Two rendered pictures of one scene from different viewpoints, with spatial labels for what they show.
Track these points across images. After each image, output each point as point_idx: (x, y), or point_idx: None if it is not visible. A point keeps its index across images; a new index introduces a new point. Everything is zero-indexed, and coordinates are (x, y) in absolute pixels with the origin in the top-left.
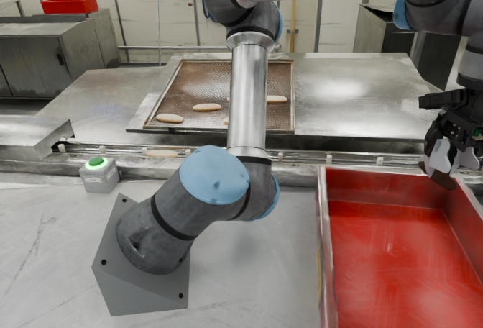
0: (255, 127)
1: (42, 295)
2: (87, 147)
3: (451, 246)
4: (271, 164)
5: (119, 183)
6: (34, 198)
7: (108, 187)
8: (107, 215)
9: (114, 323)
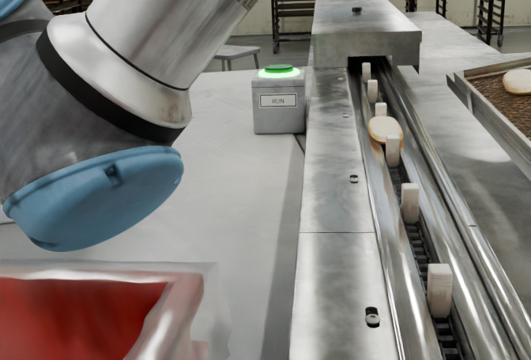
0: None
1: None
2: (386, 84)
3: None
4: (82, 95)
5: (291, 135)
6: (245, 101)
7: (255, 120)
8: (189, 144)
9: None
